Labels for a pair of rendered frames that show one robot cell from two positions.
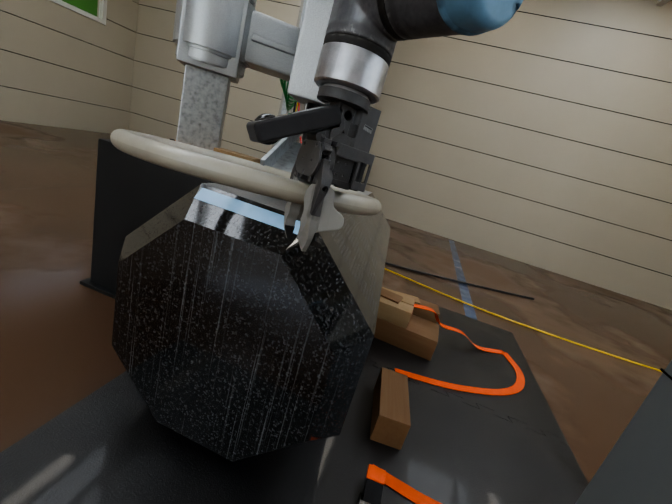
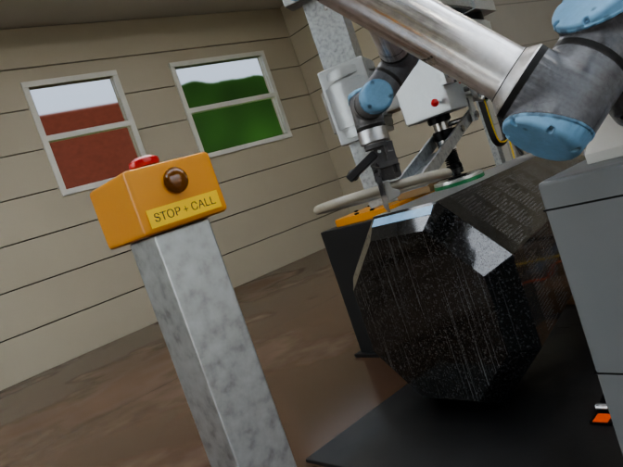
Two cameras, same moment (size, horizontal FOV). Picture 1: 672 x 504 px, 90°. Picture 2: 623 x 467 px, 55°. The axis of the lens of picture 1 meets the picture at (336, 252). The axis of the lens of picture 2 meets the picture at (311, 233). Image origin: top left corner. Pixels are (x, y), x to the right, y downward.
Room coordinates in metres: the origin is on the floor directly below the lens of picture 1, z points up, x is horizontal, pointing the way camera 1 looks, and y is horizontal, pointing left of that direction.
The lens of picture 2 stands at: (-1.12, -0.91, 0.99)
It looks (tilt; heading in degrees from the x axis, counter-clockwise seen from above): 4 degrees down; 39
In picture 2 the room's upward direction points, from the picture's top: 19 degrees counter-clockwise
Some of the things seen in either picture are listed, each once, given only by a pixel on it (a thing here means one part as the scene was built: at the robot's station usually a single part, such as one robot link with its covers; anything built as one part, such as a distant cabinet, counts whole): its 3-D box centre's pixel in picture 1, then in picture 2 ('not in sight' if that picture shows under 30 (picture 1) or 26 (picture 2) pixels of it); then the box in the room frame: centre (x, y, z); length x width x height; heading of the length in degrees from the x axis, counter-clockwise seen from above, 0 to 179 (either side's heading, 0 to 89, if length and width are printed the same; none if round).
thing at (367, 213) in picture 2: not in sight; (390, 204); (1.75, 0.82, 0.76); 0.49 x 0.49 x 0.05; 79
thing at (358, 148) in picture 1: (337, 143); (383, 162); (0.49, 0.04, 0.99); 0.09 x 0.08 x 0.12; 122
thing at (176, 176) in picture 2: not in sight; (175, 180); (-0.64, -0.35, 1.05); 0.03 x 0.02 x 0.03; 169
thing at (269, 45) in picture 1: (259, 43); (391, 91); (1.82, 0.63, 1.35); 0.74 x 0.34 x 0.25; 110
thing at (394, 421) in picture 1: (390, 404); not in sight; (1.16, -0.38, 0.07); 0.30 x 0.12 x 0.12; 175
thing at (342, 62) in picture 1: (348, 78); (373, 137); (0.49, 0.05, 1.08); 0.10 x 0.09 x 0.05; 32
